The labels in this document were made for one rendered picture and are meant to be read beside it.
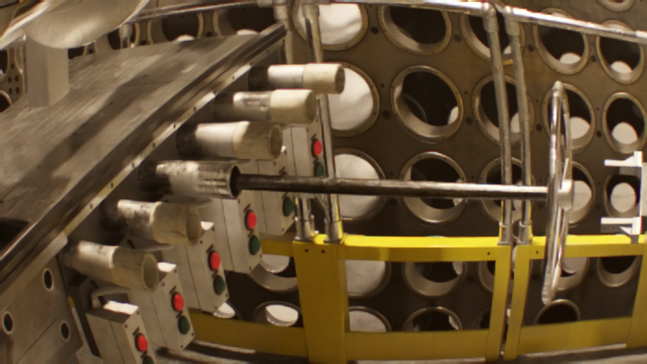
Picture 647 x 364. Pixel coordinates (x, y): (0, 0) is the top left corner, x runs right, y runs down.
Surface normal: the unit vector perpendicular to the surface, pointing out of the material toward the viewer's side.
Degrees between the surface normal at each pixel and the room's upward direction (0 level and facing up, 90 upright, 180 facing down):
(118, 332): 90
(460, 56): 90
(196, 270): 90
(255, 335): 90
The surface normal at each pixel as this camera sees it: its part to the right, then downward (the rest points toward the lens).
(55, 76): 0.94, 0.04
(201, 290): -0.33, 0.38
